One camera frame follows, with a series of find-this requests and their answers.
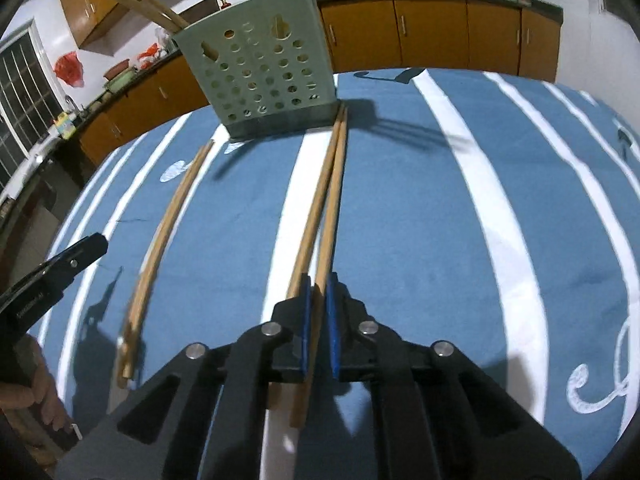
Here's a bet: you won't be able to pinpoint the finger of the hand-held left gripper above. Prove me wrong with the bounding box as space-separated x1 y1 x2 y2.
35 232 109 306

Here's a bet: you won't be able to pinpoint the hanging red plastic bag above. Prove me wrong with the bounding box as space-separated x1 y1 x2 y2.
53 51 85 87

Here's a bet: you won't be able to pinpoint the blue striped tablecloth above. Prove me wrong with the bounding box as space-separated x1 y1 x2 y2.
37 67 640 480

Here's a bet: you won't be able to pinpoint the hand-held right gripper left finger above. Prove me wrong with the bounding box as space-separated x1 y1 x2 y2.
55 273 314 480

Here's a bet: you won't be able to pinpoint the barred window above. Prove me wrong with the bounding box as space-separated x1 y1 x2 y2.
0 19 67 197

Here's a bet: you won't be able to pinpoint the red and white plastic bag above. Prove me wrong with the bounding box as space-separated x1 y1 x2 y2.
137 44 167 69

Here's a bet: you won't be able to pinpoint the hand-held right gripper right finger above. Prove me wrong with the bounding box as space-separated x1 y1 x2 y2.
325 270 583 480

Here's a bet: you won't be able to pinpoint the green perforated utensil holder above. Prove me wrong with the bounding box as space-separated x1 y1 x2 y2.
172 0 342 142

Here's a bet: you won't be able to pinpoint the wooden base cabinets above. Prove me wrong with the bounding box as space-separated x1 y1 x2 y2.
77 0 561 167

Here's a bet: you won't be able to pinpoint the yellow detergent bottle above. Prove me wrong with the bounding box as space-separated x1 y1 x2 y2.
53 112 76 139

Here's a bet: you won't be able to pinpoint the brown cutting board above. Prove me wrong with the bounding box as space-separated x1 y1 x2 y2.
179 0 221 27

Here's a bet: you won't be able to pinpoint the person's left hand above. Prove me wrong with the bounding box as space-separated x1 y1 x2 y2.
0 335 68 433

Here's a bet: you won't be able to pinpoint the bunch of wooden chopsticks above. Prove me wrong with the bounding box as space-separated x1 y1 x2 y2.
116 140 215 389

